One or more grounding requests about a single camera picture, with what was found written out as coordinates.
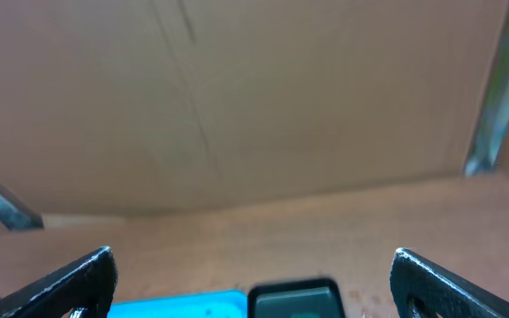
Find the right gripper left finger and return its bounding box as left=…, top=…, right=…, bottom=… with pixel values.
left=0, top=246, right=118, bottom=318

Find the black plastic tray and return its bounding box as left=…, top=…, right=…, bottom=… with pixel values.
left=247, top=276, right=346, bottom=318

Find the metal frame post right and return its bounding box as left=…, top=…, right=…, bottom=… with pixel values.
left=464, top=8, right=509, bottom=177

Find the dark green sponge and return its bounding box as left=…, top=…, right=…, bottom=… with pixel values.
left=291, top=312, right=321, bottom=318

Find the teal plastic tray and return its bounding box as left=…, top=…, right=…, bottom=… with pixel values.
left=107, top=290, right=247, bottom=318

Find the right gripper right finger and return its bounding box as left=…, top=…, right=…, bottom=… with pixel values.
left=390, top=247, right=509, bottom=318

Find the metal frame post left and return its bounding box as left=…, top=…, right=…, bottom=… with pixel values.
left=0, top=193, right=44, bottom=231

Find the metal frame post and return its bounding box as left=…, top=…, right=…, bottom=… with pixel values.
left=464, top=8, right=509, bottom=177
left=0, top=193, right=44, bottom=231

